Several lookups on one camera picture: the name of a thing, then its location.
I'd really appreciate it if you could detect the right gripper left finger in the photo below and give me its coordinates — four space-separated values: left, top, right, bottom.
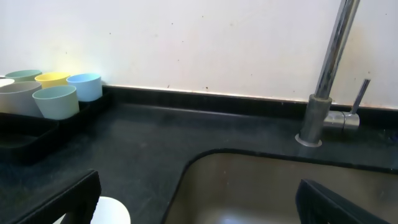
14 169 102 224

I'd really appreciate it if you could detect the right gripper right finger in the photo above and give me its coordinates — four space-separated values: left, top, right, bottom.
295 179 391 224

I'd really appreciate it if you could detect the steel sink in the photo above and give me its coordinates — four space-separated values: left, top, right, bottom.
161 149 398 224

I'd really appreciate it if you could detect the black tray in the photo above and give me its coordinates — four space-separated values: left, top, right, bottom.
0 90 113 166

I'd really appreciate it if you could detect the light green cup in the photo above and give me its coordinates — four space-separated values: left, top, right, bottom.
32 85 80 121

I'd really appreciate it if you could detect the blue cup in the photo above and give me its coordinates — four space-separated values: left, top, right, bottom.
66 73 103 103

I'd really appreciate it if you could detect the steel tap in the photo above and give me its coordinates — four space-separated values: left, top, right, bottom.
294 0 371 148

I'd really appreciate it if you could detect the grey cup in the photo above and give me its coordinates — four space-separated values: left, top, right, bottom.
0 80 44 118

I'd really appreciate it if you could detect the yellow cup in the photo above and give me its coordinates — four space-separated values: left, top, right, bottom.
34 72 72 90

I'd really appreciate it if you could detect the dark green cup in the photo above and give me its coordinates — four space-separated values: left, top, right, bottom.
4 69 43 83

